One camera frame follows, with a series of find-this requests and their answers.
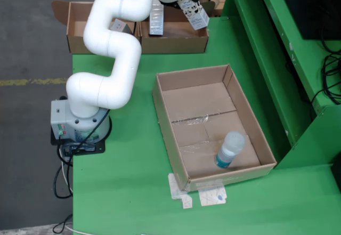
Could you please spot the cow print carton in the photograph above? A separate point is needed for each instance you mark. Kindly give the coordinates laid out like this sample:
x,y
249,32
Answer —
x,y
198,19

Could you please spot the tall white product box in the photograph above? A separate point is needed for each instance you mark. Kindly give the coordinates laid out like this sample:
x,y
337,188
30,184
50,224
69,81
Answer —
x,y
155,19

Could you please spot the shallow cardboard tray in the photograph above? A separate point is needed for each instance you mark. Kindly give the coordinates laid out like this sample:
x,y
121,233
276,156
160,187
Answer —
x,y
202,152

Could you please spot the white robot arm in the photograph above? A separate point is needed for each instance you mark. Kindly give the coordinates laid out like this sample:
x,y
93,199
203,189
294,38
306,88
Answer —
x,y
112,43

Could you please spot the open brown cardboard box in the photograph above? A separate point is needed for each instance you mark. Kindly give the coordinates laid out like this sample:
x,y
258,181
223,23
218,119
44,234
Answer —
x,y
74,43
173,45

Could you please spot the small lilac product box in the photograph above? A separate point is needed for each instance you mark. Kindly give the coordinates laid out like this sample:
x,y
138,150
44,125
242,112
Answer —
x,y
120,27

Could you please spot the grey robot control box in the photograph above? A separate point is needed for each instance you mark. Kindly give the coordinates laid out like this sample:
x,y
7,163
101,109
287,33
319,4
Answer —
x,y
60,117

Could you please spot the green metal shelf unit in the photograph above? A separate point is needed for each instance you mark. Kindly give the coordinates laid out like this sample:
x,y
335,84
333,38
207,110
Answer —
x,y
293,99

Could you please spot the clear bottle with teal label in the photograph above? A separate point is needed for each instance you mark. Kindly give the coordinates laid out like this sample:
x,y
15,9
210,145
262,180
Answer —
x,y
229,149

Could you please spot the white printed tape patch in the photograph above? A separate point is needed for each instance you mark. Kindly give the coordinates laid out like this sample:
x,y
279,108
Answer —
x,y
174,187
213,199

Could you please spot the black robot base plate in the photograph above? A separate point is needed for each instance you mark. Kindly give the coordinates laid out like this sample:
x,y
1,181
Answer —
x,y
98,149

